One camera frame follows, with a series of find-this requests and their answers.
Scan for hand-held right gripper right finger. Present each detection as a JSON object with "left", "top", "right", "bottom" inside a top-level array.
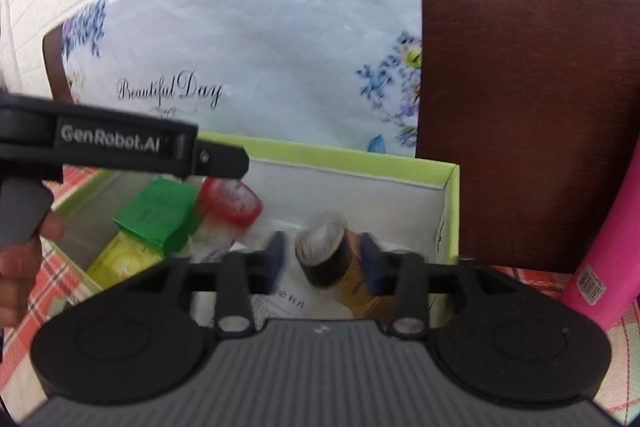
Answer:
[{"left": 357, "top": 232, "right": 531, "bottom": 339}]

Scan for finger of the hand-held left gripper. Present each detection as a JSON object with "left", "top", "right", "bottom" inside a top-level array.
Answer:
[{"left": 192, "top": 138, "right": 250, "bottom": 182}]

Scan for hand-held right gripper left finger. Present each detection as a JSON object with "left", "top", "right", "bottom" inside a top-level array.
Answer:
[{"left": 107, "top": 231, "right": 289, "bottom": 339}]

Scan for shiny gold box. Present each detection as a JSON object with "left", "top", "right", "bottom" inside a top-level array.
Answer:
[{"left": 332, "top": 229, "right": 396, "bottom": 318}]

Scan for red tape roll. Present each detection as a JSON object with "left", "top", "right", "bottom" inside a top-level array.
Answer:
[{"left": 197, "top": 179, "right": 263, "bottom": 228}]

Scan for black tape roll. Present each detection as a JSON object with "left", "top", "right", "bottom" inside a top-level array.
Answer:
[{"left": 295, "top": 212, "right": 361, "bottom": 290}]

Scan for light green cardboard box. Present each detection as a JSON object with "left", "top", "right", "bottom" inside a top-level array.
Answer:
[{"left": 50, "top": 132, "right": 461, "bottom": 323}]

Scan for yellow box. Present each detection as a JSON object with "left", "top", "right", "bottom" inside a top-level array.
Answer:
[{"left": 86, "top": 229, "right": 166, "bottom": 288}]

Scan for person's left hand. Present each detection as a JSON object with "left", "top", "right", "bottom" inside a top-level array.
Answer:
[{"left": 0, "top": 212, "right": 66, "bottom": 329}]

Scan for floral plastic bag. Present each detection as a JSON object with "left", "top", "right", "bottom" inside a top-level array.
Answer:
[{"left": 60, "top": 0, "right": 423, "bottom": 158}]

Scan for brown wooden headboard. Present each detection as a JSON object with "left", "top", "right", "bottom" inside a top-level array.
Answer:
[{"left": 42, "top": 0, "right": 640, "bottom": 275}]

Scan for pink thermos bottle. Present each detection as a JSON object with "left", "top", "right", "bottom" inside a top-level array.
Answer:
[{"left": 560, "top": 152, "right": 640, "bottom": 328}]

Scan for plaid blanket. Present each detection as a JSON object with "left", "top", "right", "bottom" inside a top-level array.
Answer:
[{"left": 0, "top": 164, "right": 640, "bottom": 423}]

